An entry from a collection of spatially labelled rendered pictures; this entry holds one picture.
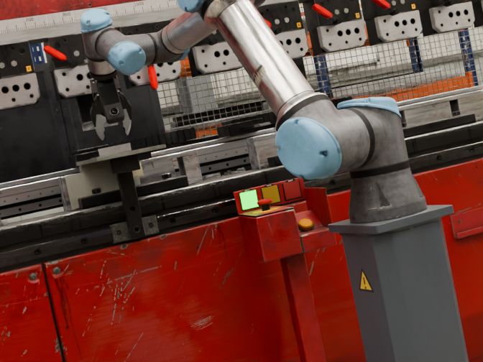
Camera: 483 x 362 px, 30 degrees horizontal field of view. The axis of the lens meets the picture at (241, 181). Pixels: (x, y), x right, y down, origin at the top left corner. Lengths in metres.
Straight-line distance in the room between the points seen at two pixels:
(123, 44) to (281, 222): 0.59
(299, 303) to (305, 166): 0.79
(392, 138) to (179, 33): 0.63
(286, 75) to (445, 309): 0.54
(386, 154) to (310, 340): 0.80
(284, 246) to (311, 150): 0.70
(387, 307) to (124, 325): 0.89
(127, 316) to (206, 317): 0.22
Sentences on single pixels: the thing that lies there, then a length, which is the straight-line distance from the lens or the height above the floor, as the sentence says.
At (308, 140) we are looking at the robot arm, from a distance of 1.60.
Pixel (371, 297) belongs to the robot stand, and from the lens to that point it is 1.75.
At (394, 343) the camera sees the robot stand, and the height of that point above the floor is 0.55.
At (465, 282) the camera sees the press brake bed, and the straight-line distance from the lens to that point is 2.82.
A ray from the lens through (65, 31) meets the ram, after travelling 2.49.
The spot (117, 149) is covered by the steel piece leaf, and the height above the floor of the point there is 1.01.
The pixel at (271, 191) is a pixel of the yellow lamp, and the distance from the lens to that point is 2.41.
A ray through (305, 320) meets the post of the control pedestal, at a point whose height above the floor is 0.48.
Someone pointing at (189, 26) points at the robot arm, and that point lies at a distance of 2.08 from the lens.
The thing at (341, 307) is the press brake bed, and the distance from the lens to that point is 2.61.
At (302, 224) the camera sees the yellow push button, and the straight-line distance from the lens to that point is 2.35.
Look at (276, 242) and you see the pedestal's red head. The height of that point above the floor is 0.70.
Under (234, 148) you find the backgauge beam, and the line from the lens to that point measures 2.88.
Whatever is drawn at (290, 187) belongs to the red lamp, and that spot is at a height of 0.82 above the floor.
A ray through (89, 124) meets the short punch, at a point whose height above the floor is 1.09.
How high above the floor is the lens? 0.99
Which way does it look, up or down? 3 degrees down
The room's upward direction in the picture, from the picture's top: 12 degrees counter-clockwise
